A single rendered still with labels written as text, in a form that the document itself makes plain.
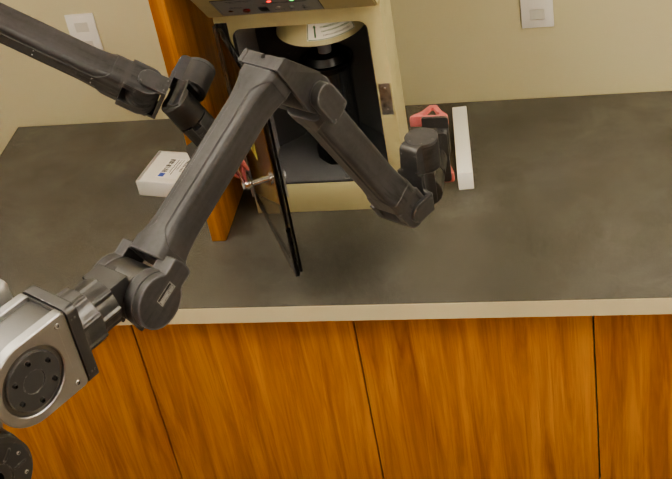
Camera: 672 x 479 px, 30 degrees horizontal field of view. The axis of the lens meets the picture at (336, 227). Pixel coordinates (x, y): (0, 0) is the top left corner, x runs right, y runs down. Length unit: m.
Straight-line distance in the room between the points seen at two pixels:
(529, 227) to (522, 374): 0.28
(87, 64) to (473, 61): 1.01
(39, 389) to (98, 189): 1.31
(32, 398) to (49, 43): 0.80
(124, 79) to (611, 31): 1.14
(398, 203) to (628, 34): 0.94
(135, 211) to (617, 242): 1.02
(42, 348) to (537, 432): 1.28
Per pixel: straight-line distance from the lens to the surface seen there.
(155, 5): 2.31
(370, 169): 1.97
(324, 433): 2.64
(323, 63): 2.47
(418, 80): 2.89
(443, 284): 2.35
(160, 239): 1.66
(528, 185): 2.58
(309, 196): 2.57
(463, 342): 2.41
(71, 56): 2.18
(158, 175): 2.75
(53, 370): 1.58
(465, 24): 2.81
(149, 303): 1.64
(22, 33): 2.19
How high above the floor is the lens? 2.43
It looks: 36 degrees down
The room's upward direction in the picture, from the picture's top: 11 degrees counter-clockwise
